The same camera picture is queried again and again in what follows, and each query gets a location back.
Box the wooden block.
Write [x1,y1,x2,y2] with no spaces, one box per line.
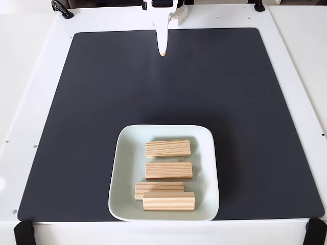
[146,139,192,158]
[145,161,194,180]
[142,191,196,212]
[134,181,185,201]

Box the pale square plate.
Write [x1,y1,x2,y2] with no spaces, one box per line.
[108,124,220,222]

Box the dark grey table mat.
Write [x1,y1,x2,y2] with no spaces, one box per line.
[17,27,325,222]

